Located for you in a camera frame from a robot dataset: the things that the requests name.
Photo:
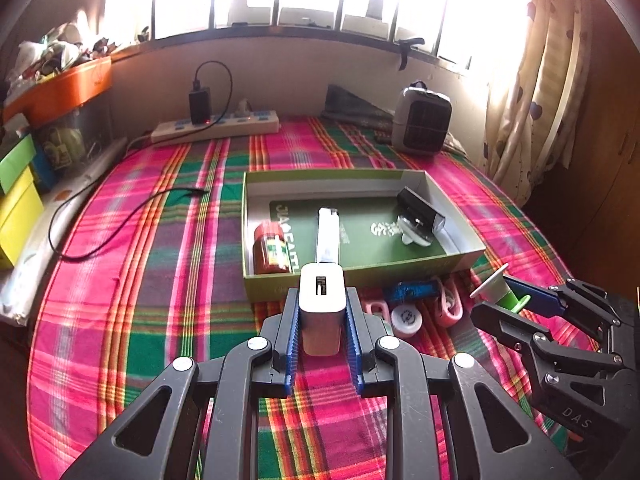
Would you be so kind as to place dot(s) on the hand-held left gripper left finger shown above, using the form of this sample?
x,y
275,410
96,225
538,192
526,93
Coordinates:
x,y
291,345

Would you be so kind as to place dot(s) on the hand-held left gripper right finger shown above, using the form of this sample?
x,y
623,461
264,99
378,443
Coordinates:
x,y
354,350

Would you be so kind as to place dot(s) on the white round gadget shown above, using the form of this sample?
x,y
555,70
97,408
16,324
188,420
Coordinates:
x,y
405,320

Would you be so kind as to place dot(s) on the white power strip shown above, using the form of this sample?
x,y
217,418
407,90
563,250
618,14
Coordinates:
x,y
240,127

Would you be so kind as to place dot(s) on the yellow box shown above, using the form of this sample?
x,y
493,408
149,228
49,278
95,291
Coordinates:
x,y
20,220

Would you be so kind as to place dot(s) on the small dark object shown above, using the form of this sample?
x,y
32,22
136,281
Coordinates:
x,y
384,136

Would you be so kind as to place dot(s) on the black bike light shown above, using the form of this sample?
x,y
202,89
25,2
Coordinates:
x,y
420,205

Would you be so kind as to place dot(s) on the white plug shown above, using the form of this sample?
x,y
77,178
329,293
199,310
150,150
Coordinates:
x,y
243,110

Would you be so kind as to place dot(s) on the clear plastic storage box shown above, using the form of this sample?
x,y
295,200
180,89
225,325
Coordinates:
x,y
75,135

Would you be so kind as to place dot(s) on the pink green plaid blanket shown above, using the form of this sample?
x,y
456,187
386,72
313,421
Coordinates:
x,y
150,310

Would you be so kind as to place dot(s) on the pile of assorted packets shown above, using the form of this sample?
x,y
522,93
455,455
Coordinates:
x,y
45,55

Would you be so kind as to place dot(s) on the orange bin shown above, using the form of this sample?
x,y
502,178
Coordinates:
x,y
60,90

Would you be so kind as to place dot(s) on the cream patterned curtain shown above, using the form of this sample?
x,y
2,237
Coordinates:
x,y
540,60

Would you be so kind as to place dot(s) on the green cardboard box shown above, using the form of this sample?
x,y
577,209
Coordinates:
x,y
270,287

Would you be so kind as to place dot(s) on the red jar with green label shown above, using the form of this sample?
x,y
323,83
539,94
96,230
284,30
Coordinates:
x,y
267,255

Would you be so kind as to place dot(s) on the black power adapter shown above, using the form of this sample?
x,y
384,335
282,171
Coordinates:
x,y
200,105

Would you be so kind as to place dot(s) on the brown wooden wardrobe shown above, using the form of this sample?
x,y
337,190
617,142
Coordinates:
x,y
600,170

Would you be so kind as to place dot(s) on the floral cloth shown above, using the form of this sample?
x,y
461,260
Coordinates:
x,y
455,147

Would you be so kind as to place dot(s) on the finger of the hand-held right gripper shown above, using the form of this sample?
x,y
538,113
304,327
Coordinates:
x,y
537,297
500,317

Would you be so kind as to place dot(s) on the grey space heater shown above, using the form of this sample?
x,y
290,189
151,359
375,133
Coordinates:
x,y
420,130

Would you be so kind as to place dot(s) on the blue box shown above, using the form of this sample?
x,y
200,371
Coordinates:
x,y
44,172

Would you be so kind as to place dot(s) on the white charger block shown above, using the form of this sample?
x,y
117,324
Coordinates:
x,y
322,320

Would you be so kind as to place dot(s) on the green and white spool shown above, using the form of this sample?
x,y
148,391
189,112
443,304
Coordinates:
x,y
492,287

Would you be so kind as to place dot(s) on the white slim lighter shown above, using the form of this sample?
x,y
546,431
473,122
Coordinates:
x,y
327,240

